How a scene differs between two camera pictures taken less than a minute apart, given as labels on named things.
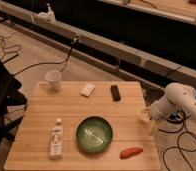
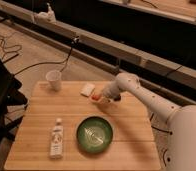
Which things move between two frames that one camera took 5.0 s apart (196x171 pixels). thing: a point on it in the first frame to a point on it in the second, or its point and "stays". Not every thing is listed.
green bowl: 94,134 stays
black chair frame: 6,102 stays
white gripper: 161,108 to 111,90
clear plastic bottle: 57,140 stays
